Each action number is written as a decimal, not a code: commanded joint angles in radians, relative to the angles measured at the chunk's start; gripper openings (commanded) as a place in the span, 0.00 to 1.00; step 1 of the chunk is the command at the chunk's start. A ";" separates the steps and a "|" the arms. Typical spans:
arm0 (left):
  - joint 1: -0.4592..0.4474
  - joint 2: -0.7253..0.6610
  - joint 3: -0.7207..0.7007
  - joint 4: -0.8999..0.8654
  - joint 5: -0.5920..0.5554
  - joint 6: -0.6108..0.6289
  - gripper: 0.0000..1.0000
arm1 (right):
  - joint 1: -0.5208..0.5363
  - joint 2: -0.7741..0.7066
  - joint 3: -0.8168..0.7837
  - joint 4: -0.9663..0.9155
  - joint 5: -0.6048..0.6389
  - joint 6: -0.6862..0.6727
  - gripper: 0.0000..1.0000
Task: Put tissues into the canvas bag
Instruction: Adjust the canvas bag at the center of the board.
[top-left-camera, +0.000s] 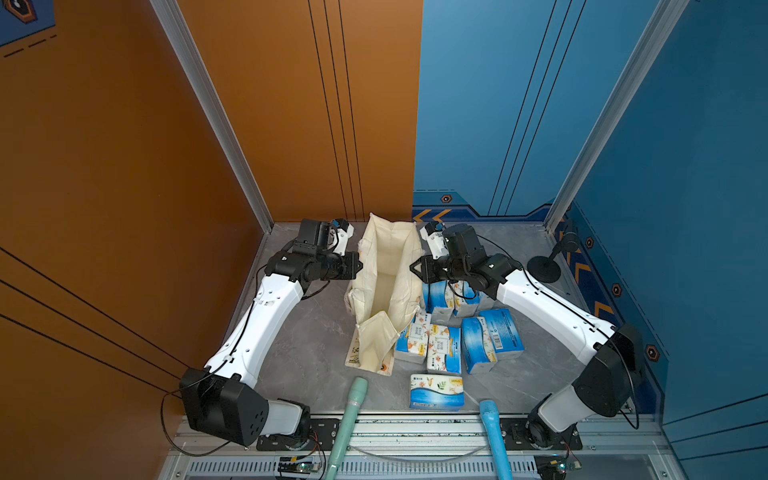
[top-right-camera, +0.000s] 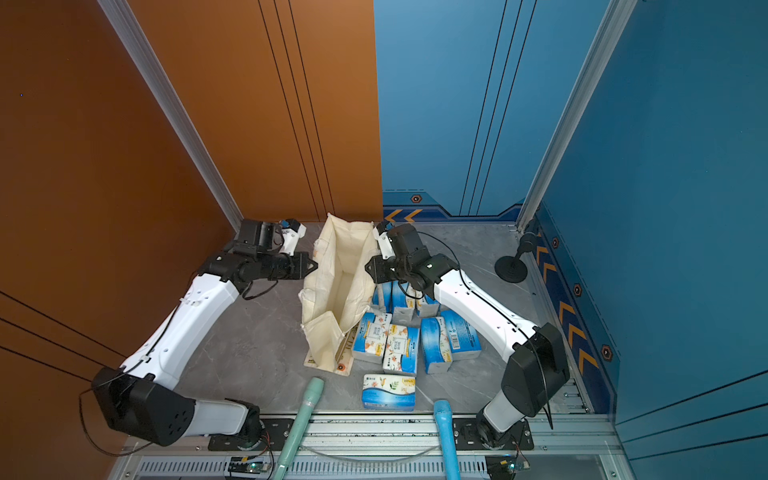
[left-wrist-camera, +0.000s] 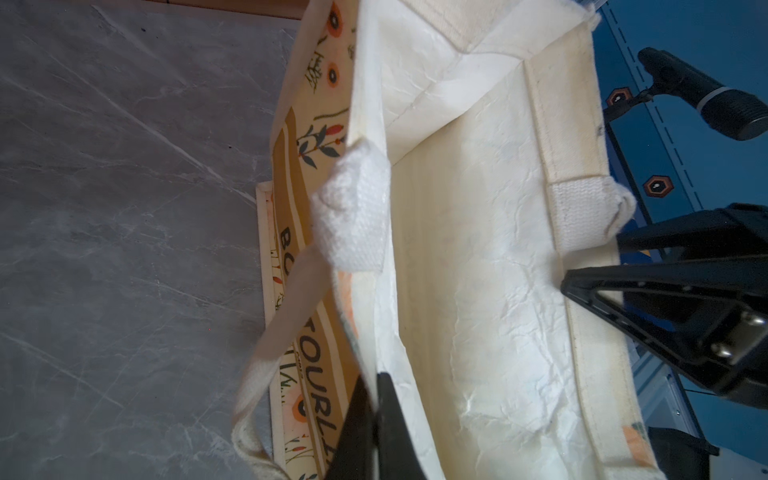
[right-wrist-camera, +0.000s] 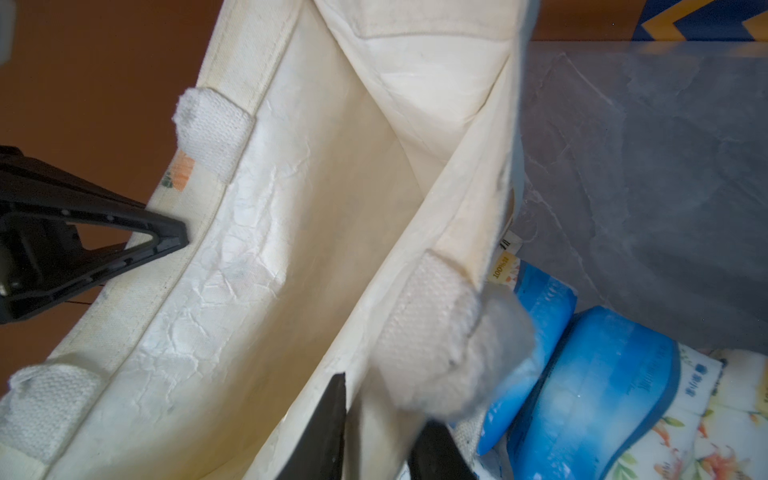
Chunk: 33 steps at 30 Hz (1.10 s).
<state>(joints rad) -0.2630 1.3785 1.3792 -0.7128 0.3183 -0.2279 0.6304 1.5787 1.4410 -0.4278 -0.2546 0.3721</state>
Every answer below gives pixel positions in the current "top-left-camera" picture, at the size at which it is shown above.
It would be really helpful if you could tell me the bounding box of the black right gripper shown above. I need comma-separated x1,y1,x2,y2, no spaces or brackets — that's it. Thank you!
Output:
407,253,471,284

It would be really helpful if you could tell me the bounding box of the cream floral canvas bag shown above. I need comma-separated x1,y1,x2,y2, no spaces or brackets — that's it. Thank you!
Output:
345,214,423,377

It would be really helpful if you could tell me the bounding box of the blue white tissue pack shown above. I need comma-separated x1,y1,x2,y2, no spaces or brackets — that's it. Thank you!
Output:
409,373,465,411

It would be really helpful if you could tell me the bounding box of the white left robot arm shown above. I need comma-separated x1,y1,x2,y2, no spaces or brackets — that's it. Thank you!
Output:
179,219,363,447

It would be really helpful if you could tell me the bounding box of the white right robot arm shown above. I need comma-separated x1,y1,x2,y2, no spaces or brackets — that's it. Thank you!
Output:
410,222,645,449

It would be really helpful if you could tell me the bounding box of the back row tissue pack left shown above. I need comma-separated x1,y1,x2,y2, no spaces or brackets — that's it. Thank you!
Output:
423,281,456,326

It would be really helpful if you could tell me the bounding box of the row tissue pack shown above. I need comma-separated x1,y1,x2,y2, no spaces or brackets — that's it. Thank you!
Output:
448,281,480,318
423,281,456,326

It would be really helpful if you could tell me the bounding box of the back row tissue pack middle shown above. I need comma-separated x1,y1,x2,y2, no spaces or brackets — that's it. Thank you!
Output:
448,281,480,318

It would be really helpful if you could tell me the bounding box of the tissue pack right of pair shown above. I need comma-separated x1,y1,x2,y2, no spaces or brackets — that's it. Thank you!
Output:
426,325,462,376

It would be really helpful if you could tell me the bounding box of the tissue pack of pair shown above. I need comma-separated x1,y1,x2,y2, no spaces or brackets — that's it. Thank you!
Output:
426,325,462,376
394,309,431,364

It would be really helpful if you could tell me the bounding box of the tissue pack left of pair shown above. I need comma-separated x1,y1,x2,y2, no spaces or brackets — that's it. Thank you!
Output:
394,309,431,364

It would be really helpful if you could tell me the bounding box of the black round-base stand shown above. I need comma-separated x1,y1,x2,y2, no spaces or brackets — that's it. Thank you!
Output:
527,231,579,284

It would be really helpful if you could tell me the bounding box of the left circuit board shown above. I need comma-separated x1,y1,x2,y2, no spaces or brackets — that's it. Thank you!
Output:
275,457,323,479

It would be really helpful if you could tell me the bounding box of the circuit board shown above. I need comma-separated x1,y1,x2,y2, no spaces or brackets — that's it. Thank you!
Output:
534,456,582,480
275,457,323,479

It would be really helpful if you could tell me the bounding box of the right circuit board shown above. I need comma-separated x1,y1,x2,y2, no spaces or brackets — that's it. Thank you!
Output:
534,456,582,480

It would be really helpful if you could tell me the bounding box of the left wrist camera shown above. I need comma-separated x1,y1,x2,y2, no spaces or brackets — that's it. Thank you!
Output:
329,218,354,256

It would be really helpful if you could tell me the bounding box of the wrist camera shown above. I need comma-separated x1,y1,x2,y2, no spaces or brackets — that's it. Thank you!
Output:
419,221,449,259
329,218,354,256

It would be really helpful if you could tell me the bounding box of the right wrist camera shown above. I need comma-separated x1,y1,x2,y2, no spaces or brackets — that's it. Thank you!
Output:
419,221,449,259

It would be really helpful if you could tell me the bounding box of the green handle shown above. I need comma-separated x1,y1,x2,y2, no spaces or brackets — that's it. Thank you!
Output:
325,377,368,480

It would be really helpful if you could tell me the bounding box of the blue handle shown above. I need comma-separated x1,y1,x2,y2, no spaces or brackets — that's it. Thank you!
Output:
479,400,514,480

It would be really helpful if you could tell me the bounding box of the aluminium front rail frame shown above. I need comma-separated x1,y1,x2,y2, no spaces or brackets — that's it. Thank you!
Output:
159,413,686,479

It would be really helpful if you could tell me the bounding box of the aluminium corner post left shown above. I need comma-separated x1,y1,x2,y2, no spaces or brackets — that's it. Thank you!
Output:
149,0,274,234

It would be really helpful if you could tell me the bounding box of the aluminium corner post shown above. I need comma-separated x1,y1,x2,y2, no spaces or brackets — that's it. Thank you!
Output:
149,0,274,234
543,0,689,234

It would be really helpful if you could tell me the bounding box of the aluminium corner post right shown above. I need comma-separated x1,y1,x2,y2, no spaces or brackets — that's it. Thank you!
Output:
543,0,689,234

